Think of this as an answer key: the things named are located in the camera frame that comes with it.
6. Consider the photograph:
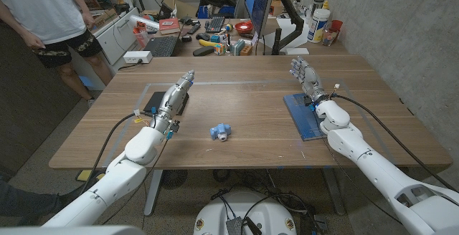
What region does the white wipes canister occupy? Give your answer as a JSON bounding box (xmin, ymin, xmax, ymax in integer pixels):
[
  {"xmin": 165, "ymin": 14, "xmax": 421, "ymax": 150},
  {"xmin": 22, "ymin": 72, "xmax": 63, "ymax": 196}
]
[{"xmin": 307, "ymin": 8, "xmax": 331, "ymax": 44}]

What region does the black laptop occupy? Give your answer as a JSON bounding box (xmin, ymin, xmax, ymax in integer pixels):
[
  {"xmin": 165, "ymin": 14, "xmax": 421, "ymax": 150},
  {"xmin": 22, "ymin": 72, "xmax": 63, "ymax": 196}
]
[{"xmin": 143, "ymin": 35, "xmax": 179, "ymax": 57}]

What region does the black keyboard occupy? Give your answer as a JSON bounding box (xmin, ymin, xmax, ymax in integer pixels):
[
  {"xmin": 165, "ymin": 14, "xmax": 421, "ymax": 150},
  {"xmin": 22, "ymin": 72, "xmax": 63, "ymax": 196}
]
[{"xmin": 204, "ymin": 16, "xmax": 226, "ymax": 34}]

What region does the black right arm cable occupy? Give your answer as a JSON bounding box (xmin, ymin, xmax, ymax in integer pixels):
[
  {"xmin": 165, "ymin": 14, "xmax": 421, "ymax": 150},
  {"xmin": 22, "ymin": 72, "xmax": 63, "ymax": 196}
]
[{"xmin": 331, "ymin": 93, "xmax": 459, "ymax": 193}]

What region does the blue bag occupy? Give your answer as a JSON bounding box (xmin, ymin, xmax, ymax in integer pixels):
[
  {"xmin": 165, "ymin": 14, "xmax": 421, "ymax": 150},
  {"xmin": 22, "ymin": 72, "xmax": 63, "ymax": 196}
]
[{"xmin": 196, "ymin": 4, "xmax": 236, "ymax": 19}]

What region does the red book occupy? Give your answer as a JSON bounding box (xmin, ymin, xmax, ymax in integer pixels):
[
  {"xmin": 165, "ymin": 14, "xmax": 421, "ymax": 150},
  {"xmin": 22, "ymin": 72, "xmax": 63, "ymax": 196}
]
[{"xmin": 158, "ymin": 17, "xmax": 181, "ymax": 36}]

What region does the white flat box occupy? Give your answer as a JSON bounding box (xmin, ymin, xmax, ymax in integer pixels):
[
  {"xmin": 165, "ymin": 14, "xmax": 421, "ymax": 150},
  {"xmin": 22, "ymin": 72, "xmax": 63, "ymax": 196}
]
[{"xmin": 285, "ymin": 47, "xmax": 310, "ymax": 56}]

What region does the computer monitor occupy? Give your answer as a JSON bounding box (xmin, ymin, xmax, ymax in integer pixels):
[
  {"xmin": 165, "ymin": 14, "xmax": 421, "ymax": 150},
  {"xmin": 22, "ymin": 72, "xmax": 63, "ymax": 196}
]
[{"xmin": 244, "ymin": 0, "xmax": 278, "ymax": 37}]

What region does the white drawer cabinet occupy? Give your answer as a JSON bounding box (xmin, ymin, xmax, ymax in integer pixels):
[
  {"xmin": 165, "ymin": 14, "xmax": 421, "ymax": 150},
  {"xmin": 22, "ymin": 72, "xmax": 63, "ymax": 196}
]
[{"xmin": 95, "ymin": 7, "xmax": 141, "ymax": 66}]

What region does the dark lidded jar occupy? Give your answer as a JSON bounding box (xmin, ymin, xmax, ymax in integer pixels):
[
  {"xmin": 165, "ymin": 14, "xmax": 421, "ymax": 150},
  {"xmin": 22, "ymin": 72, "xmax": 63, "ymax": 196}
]
[{"xmin": 311, "ymin": 0, "xmax": 325, "ymax": 17}]

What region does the white roll tube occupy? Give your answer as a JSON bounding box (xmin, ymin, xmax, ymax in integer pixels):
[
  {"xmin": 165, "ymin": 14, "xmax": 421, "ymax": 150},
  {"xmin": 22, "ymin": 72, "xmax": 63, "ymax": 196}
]
[{"xmin": 128, "ymin": 14, "xmax": 161, "ymax": 32}]

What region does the yellow black floor pedal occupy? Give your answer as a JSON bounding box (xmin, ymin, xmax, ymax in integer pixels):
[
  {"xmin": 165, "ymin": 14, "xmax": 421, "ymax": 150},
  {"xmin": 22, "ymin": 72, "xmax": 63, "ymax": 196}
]
[{"xmin": 75, "ymin": 169, "xmax": 108, "ymax": 184}]

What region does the black folder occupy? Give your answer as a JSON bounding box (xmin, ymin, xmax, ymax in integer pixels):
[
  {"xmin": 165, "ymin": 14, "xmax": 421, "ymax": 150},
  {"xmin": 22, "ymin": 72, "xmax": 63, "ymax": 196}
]
[{"xmin": 143, "ymin": 90, "xmax": 190, "ymax": 116}]

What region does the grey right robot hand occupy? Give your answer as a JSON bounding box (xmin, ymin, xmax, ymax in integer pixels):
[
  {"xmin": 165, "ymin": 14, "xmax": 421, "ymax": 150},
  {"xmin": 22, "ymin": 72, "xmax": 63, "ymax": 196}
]
[{"xmin": 289, "ymin": 56, "xmax": 328, "ymax": 103}]

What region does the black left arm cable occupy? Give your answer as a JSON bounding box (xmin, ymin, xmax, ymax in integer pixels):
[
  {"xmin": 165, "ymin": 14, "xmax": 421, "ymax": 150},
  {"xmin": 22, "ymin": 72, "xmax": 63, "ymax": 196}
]
[{"xmin": 80, "ymin": 111, "xmax": 155, "ymax": 197}]

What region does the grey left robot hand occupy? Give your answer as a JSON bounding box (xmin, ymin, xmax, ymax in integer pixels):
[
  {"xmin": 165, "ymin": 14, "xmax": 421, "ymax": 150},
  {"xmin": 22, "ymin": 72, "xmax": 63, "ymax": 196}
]
[{"xmin": 156, "ymin": 69, "xmax": 196, "ymax": 121}]

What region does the person in white shirt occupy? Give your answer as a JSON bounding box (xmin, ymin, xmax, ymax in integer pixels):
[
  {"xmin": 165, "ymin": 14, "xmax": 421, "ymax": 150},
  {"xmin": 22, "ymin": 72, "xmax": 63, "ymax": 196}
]
[{"xmin": 0, "ymin": 0, "xmax": 114, "ymax": 102}]

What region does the blue toy camera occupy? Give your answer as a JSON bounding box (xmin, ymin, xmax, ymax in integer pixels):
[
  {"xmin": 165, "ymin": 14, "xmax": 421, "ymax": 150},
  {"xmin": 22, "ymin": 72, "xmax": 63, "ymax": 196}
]
[{"xmin": 209, "ymin": 123, "xmax": 232, "ymax": 142}]

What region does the teal sponge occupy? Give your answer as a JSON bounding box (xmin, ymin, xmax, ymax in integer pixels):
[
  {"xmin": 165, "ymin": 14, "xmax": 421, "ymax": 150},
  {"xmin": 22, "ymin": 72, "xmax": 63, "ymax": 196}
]
[{"xmin": 232, "ymin": 39, "xmax": 246, "ymax": 56}]

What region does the blue book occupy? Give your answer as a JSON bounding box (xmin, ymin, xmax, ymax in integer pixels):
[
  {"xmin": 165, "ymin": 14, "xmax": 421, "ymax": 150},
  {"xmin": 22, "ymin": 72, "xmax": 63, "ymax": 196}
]
[{"xmin": 283, "ymin": 92, "xmax": 329, "ymax": 142}]

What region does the dark trouser leg black shoe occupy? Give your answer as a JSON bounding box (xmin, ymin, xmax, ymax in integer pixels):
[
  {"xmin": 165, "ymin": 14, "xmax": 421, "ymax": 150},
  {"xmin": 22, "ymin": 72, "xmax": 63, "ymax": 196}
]
[{"xmin": 0, "ymin": 176, "xmax": 105, "ymax": 226}]

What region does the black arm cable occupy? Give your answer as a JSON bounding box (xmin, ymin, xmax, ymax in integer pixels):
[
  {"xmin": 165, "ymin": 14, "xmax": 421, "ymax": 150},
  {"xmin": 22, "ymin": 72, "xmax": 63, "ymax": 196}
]
[
  {"xmin": 331, "ymin": 93, "xmax": 459, "ymax": 193},
  {"xmin": 80, "ymin": 111, "xmax": 155, "ymax": 197}
]

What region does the black glasses case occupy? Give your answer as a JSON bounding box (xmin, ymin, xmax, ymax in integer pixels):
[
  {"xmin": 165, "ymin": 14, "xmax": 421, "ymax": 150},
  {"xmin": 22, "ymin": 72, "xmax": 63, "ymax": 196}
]
[{"xmin": 192, "ymin": 46, "xmax": 215, "ymax": 57}]

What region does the white power strip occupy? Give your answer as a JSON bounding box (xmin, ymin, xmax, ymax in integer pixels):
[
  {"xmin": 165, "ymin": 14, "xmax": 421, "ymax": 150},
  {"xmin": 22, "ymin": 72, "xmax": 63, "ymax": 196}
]
[{"xmin": 123, "ymin": 50, "xmax": 153, "ymax": 64}]

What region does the red cup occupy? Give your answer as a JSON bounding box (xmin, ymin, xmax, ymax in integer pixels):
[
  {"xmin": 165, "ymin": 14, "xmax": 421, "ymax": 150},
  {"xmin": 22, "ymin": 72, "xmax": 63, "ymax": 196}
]
[{"xmin": 321, "ymin": 19, "xmax": 344, "ymax": 47}]

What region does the red bowl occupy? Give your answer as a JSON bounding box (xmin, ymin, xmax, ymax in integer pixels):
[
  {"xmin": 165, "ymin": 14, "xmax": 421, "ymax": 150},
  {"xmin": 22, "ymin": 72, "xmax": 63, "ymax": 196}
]
[{"xmin": 234, "ymin": 20, "xmax": 255, "ymax": 35}]

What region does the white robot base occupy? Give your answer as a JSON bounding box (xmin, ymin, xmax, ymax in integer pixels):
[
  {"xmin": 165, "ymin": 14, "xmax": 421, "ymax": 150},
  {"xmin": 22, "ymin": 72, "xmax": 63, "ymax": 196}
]
[{"xmin": 193, "ymin": 191, "xmax": 298, "ymax": 235}]

